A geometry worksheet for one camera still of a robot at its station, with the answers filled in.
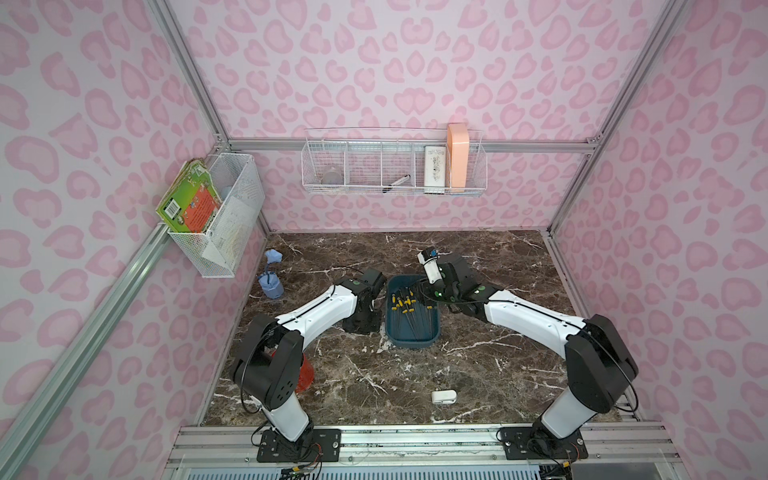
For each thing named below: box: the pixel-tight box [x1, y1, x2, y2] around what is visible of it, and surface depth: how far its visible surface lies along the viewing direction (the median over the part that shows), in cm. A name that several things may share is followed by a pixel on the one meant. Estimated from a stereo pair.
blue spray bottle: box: [258, 249, 284, 299], surface depth 97 cm
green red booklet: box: [156, 158, 223, 233], surface depth 73 cm
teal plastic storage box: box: [385, 274, 440, 347], surface depth 97 cm
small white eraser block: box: [431, 390, 457, 404], surface depth 80 cm
